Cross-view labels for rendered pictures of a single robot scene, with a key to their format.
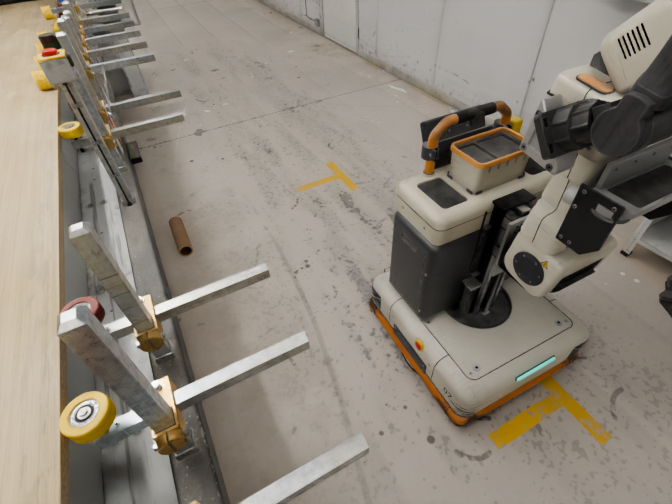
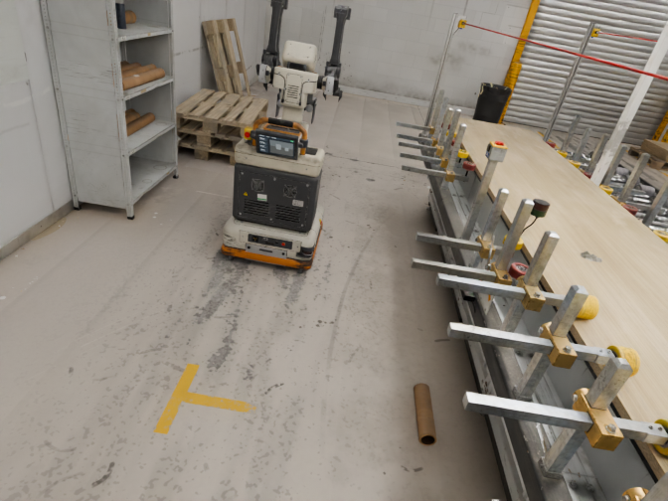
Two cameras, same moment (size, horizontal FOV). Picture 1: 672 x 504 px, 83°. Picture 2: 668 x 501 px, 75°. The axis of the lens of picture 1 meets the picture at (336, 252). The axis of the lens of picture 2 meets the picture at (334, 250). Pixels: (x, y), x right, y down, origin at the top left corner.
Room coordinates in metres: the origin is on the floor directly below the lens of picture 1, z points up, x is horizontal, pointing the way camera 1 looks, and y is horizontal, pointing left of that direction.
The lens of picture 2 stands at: (3.30, 1.02, 1.70)
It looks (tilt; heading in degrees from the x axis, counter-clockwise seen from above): 30 degrees down; 205
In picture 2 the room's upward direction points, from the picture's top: 10 degrees clockwise
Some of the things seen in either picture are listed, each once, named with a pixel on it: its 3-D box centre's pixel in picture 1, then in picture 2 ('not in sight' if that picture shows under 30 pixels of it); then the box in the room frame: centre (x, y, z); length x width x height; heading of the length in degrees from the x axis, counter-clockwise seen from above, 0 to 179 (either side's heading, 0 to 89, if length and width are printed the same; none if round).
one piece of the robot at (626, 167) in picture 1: (627, 194); (296, 103); (0.68, -0.67, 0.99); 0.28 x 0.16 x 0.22; 114
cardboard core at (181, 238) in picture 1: (180, 235); (424, 413); (1.74, 0.93, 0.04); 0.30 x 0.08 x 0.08; 25
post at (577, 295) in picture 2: (89, 69); (545, 352); (2.11, 1.20, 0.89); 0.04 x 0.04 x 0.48; 25
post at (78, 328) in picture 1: (144, 398); (447, 144); (0.30, 0.34, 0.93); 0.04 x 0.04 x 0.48; 25
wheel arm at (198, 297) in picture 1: (186, 303); (434, 173); (0.60, 0.38, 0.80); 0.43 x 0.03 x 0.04; 115
